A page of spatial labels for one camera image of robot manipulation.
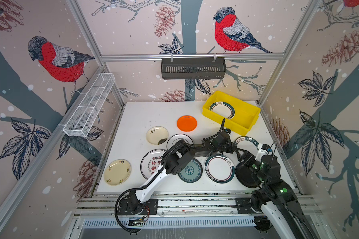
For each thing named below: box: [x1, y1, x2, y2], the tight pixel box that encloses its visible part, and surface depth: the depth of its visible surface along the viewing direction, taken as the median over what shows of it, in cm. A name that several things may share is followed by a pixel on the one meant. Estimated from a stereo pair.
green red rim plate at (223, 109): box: [208, 101, 236, 120], surface depth 119 cm
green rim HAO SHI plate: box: [234, 135, 260, 154], surface depth 100 cm
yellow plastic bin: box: [202, 90, 262, 136], surface depth 116 cm
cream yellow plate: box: [103, 158, 132, 186], surface depth 87 cm
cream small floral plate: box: [146, 125, 169, 145], surface depth 103 cm
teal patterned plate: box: [178, 158, 203, 184], surface depth 87 cm
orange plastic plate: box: [176, 115, 198, 132], surface depth 109 cm
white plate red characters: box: [140, 148, 167, 180], surface depth 91 cm
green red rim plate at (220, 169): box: [204, 154, 236, 184], surface depth 87 cm
